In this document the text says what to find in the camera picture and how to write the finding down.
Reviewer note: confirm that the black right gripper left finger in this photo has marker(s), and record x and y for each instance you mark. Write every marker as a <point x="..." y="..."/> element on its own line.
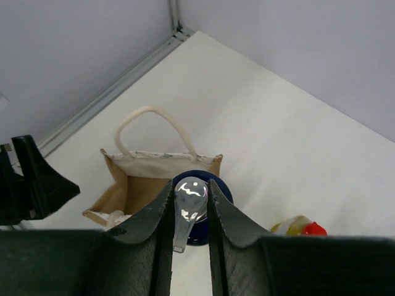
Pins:
<point x="133" y="258"/>

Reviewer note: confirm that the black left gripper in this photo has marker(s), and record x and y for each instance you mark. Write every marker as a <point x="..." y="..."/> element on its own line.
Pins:
<point x="30" y="188"/>

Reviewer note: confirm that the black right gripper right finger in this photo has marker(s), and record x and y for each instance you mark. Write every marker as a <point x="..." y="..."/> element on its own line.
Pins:
<point x="246" y="259"/>

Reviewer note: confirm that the yellow liquid bottle red cap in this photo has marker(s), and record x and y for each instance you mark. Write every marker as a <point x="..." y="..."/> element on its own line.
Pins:
<point x="298" y="226"/>

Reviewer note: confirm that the canvas and burlap tote bag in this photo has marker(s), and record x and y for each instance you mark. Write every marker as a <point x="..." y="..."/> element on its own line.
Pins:
<point x="139" y="176"/>

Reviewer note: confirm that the dark blue pump bottle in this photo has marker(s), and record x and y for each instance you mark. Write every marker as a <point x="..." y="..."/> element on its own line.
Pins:
<point x="191" y="190"/>

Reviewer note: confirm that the aluminium left corner post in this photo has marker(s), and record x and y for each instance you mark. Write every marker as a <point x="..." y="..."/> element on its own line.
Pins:
<point x="178" y="35"/>

